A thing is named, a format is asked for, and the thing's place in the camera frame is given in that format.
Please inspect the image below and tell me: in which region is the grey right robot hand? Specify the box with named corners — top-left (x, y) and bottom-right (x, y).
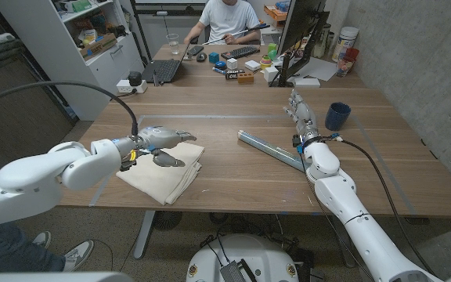
top-left (283, 89), bottom-right (323, 144)

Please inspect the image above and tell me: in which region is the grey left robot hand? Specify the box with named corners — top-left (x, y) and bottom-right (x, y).
top-left (133, 125), bottom-right (198, 168)

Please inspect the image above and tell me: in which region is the beige cloth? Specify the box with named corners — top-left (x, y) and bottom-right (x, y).
top-left (115, 141), bottom-right (206, 206)

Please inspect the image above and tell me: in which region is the dark blue mug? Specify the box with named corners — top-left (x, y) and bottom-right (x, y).
top-left (324, 102), bottom-right (352, 132)

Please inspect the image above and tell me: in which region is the flat white rectangular box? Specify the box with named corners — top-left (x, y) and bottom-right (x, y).
top-left (292, 77), bottom-right (322, 89)

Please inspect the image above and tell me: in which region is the grey metal bar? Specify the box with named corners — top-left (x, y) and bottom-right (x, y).
top-left (236, 129), bottom-right (308, 173)

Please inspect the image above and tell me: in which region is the white paper sheet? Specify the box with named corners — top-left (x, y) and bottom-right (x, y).
top-left (287, 57), bottom-right (338, 82)

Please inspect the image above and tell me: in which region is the large white cube box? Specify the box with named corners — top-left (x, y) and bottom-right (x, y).
top-left (263, 65), bottom-right (280, 83)

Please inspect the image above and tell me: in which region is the white power strip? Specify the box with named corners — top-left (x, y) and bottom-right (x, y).
top-left (115, 79), bottom-right (149, 94)

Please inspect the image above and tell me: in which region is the black power adapter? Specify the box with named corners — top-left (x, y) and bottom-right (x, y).
top-left (128, 70), bottom-right (143, 87)

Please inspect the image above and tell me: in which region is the black laptop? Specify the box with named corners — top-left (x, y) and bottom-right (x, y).
top-left (141, 42), bottom-right (191, 84)

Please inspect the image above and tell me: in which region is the red plastic cup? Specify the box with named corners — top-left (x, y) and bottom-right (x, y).
top-left (335, 47), bottom-right (360, 78)

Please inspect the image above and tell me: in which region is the dark metal bottle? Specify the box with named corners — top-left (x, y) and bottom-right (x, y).
top-left (313, 23), bottom-right (332, 59)

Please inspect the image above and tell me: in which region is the white canister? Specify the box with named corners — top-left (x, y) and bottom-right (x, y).
top-left (330, 26), bottom-right (360, 63)

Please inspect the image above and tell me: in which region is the black keyboard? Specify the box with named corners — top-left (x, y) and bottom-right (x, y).
top-left (220, 45), bottom-right (261, 60)

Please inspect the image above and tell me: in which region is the clear drinking glass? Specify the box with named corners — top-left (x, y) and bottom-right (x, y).
top-left (165, 33), bottom-right (180, 56)

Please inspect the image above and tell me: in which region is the black computer monitor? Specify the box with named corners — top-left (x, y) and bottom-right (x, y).
top-left (276, 0), bottom-right (330, 88)

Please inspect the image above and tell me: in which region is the white table leg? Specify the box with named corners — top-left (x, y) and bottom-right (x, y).
top-left (133, 210), bottom-right (157, 260)

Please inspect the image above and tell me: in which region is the long grey stick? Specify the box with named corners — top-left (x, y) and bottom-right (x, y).
top-left (201, 23), bottom-right (272, 46)

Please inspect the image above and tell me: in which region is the cardboard box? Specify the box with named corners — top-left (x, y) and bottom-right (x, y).
top-left (78, 32), bottom-right (118, 61)

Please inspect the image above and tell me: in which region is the orange box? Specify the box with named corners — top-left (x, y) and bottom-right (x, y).
top-left (263, 3), bottom-right (291, 21)

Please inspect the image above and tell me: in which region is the white shelf cabinet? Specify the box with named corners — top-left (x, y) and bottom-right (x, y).
top-left (0, 0), bottom-right (145, 121)

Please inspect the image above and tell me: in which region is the person in white t-shirt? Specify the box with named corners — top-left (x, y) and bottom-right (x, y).
top-left (183, 0), bottom-right (262, 46)

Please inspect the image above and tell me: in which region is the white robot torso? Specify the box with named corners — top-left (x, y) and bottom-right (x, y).
top-left (186, 233), bottom-right (300, 282)

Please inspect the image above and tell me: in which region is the person in blue jeans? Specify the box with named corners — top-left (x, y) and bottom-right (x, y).
top-left (0, 222), bottom-right (95, 273)

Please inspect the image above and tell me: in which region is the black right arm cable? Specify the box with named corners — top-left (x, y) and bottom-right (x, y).
top-left (329, 135), bottom-right (440, 279)

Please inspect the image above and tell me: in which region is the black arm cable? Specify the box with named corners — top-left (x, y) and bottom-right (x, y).
top-left (329, 135), bottom-right (440, 279)
top-left (0, 81), bottom-right (139, 138)

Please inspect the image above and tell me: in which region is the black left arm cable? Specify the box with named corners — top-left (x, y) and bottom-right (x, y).
top-left (0, 81), bottom-right (139, 138)

